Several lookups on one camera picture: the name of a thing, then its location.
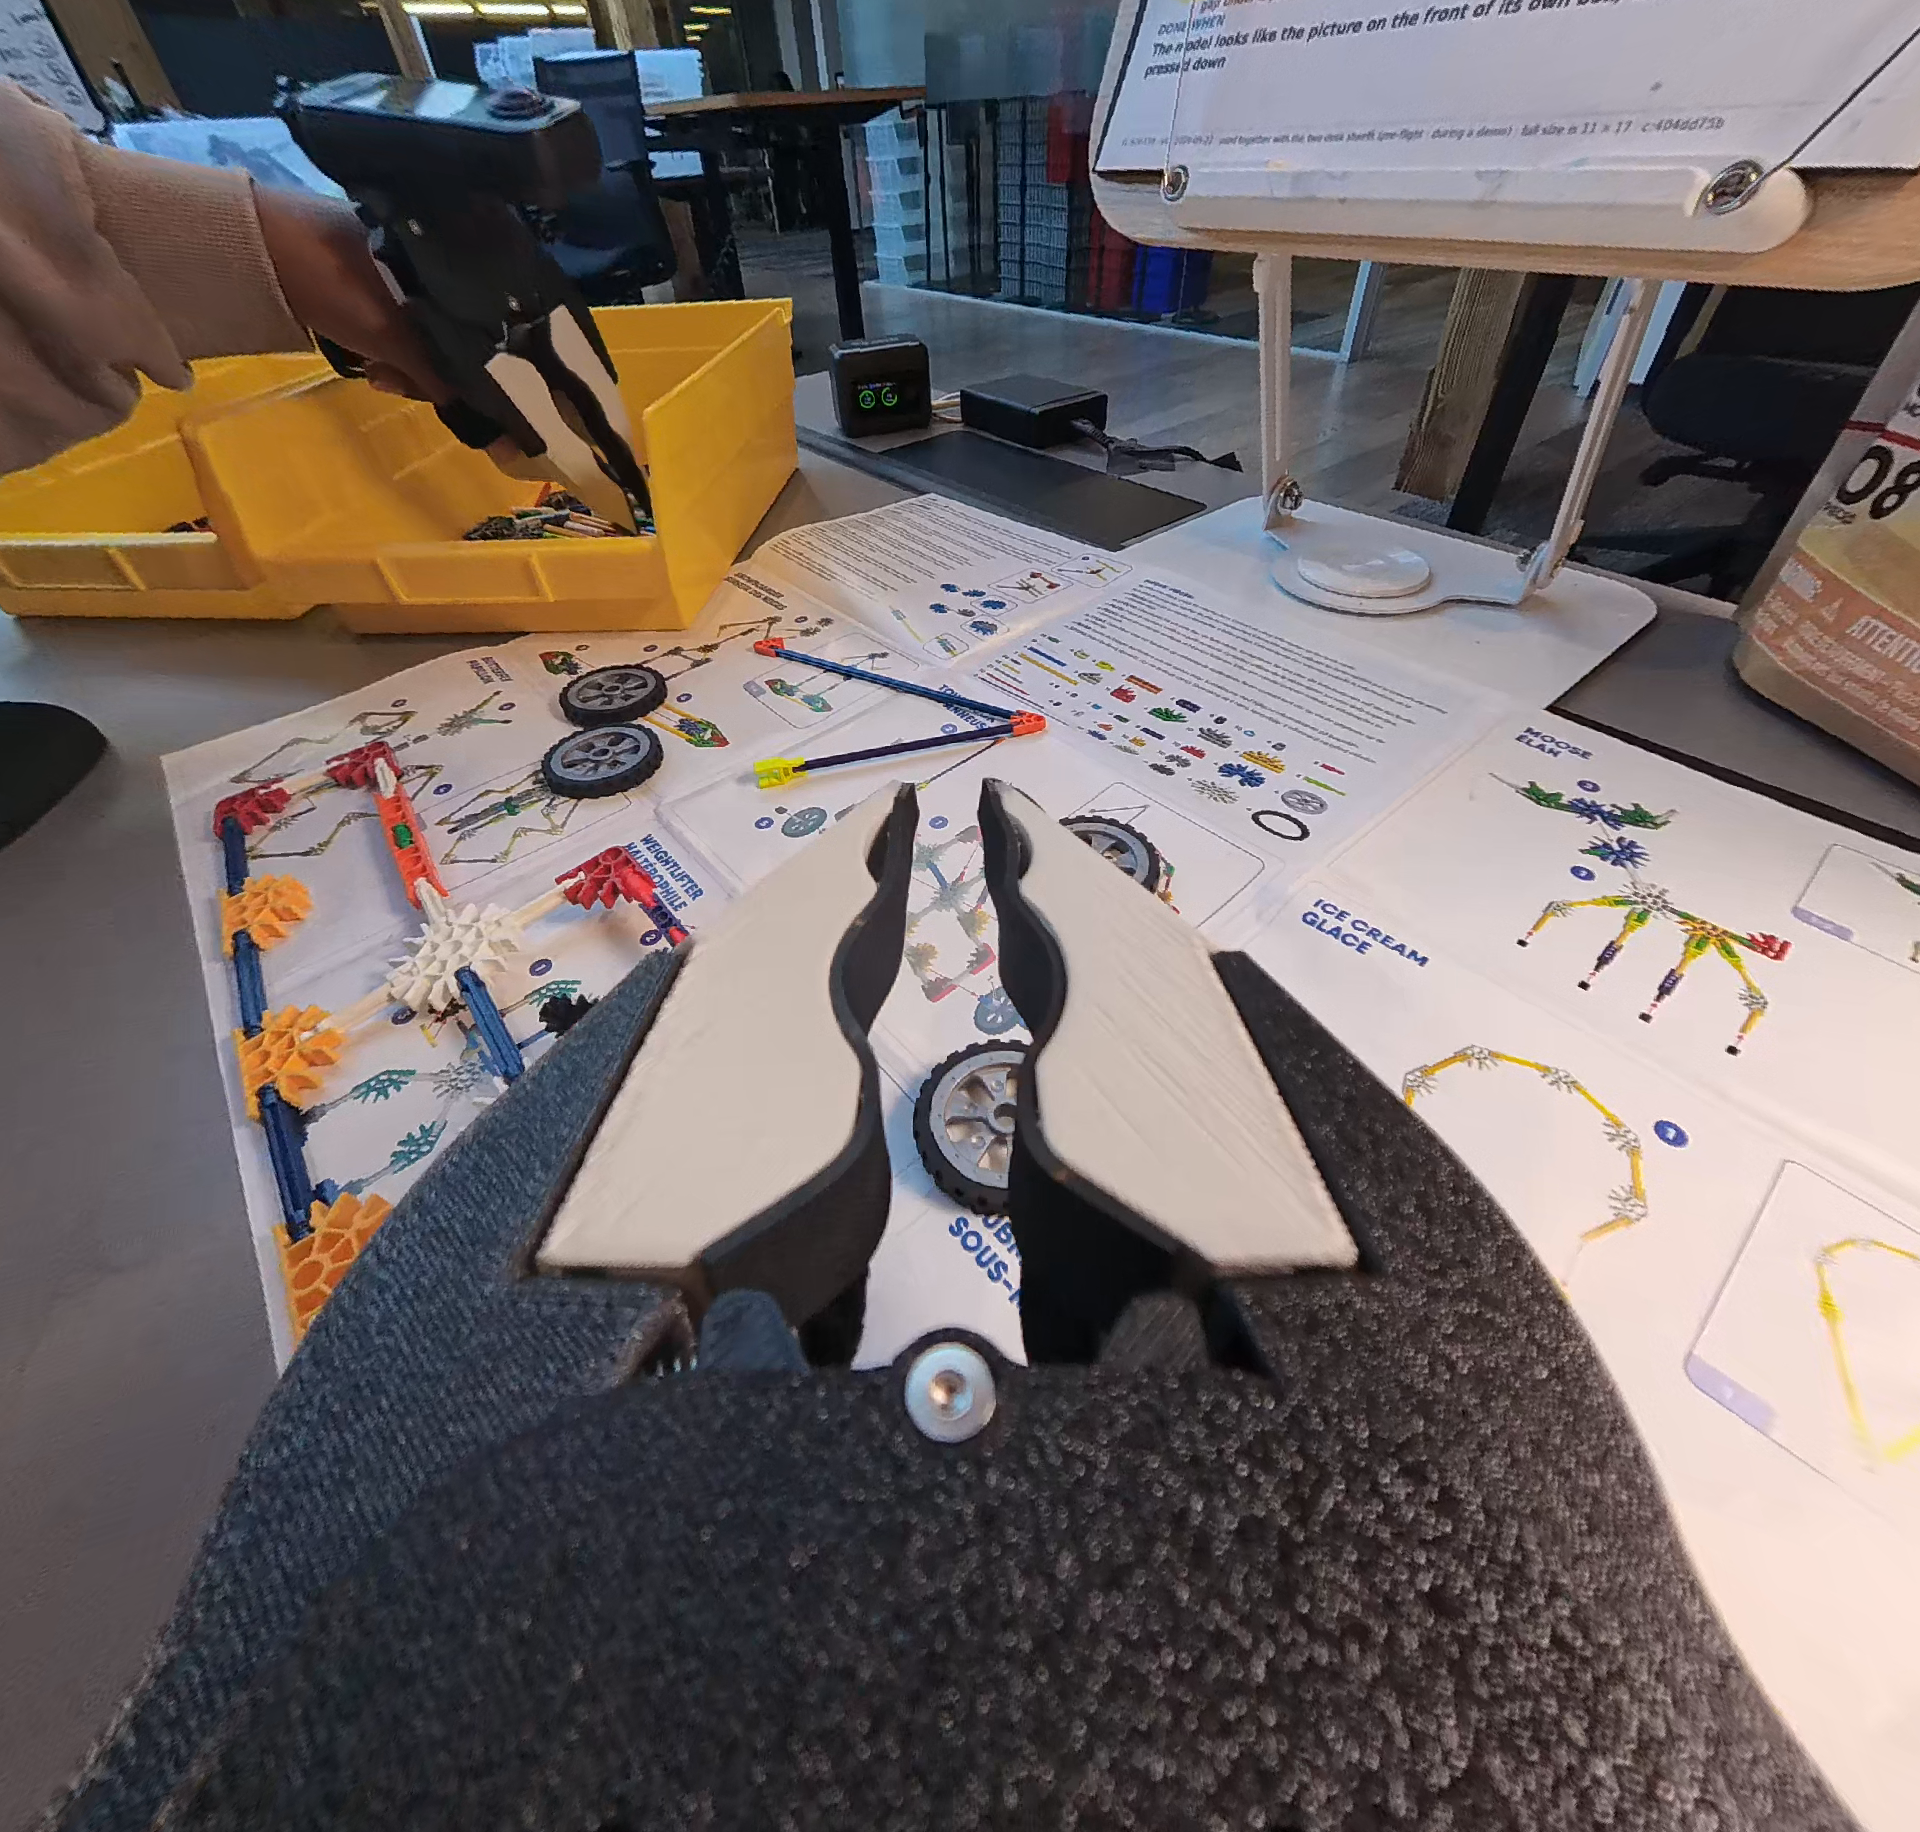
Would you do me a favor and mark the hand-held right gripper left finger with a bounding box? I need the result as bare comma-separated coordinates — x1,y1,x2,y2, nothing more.
529,782,926,1354

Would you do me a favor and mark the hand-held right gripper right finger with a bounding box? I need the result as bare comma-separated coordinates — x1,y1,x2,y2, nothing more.
976,782,1355,1354

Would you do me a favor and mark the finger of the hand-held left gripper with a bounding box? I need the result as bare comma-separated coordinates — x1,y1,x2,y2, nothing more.
473,317,607,515
537,295,654,533

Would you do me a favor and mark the yellow plastic bin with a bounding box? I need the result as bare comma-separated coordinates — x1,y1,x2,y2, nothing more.
177,295,796,635
0,355,339,618

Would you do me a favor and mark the pile of colourful rods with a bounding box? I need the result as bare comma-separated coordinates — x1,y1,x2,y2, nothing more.
455,495,647,545

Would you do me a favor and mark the colourful construction toy model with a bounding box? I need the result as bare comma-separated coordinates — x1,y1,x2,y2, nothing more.
215,744,699,1335

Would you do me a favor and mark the grey desk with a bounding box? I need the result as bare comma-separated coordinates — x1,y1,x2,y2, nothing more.
0,421,1920,1832

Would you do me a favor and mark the person's left hand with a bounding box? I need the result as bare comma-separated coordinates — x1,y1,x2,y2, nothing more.
261,185,451,389

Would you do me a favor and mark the black office chair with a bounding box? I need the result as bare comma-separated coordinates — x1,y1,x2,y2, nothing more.
529,47,685,295

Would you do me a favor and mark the small black toy wheel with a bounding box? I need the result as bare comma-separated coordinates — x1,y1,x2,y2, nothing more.
563,662,673,728
537,723,667,804
1054,814,1184,898
907,1040,1035,1220

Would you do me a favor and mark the black device with green display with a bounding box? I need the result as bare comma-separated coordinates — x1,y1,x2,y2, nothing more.
828,335,936,442

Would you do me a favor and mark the wooden table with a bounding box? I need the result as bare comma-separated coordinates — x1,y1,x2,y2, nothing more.
644,79,930,350

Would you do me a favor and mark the blue rod V-shaped assembly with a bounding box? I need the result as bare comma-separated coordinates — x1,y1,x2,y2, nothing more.
744,635,1048,791

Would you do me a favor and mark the printed instruction sheet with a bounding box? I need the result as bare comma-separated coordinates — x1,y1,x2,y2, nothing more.
159,495,1920,1832

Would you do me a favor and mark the black adapter box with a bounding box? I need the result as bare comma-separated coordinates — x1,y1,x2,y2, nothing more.
961,371,1118,451

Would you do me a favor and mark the white stand base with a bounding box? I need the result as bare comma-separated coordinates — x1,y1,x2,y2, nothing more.
1089,160,1808,706

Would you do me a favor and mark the cardboard toy box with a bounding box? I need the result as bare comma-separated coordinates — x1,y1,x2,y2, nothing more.
1734,305,1920,791

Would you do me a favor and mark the printed instruction board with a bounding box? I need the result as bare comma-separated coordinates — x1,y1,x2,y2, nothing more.
1089,0,1920,216

